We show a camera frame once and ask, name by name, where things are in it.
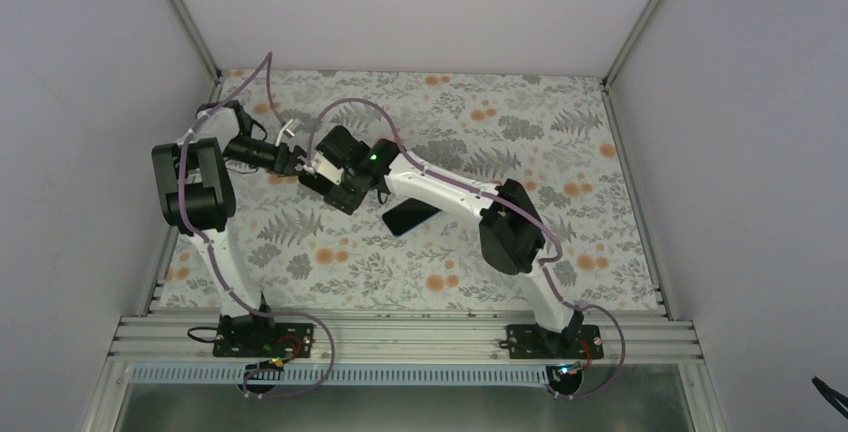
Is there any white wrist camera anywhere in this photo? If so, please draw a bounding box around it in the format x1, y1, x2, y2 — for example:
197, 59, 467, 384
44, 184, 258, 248
311, 152, 344, 185
274, 119, 298, 146

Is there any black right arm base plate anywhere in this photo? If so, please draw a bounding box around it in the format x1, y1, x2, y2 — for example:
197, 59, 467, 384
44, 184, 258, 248
498, 324, 605, 360

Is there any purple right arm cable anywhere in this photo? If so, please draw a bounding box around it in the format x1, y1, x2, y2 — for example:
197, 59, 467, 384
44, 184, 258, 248
307, 98, 627, 401

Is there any black smartphone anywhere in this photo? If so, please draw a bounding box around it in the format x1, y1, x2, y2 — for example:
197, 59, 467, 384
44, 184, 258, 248
381, 198, 441, 237

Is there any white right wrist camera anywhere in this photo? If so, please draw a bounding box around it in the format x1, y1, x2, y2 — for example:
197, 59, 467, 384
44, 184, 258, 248
311, 152, 344, 185

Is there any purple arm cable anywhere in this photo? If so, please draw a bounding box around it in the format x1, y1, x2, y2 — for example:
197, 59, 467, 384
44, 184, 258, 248
307, 98, 627, 401
176, 52, 337, 401

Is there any black object at corner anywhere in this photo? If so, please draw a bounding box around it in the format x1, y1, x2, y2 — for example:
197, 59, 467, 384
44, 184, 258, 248
811, 376, 848, 419

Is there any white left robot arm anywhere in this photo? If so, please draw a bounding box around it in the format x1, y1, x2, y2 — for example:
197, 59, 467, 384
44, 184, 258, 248
151, 100, 306, 357

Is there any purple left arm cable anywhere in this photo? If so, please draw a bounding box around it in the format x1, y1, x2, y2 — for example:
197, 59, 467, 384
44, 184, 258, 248
176, 52, 337, 401

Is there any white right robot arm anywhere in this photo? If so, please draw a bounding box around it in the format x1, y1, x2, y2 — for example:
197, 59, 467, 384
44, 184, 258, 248
300, 126, 584, 359

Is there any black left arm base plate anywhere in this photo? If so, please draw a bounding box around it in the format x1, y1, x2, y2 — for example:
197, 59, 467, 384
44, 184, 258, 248
212, 316, 315, 358

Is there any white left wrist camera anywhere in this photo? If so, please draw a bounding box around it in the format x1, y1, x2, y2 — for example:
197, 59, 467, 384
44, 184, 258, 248
274, 119, 298, 146

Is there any white slotted cable duct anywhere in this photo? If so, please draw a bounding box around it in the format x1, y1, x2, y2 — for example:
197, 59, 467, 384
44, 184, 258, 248
129, 363, 684, 388

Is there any aluminium mounting rail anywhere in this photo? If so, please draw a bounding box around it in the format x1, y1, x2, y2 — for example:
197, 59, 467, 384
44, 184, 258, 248
107, 309, 703, 365

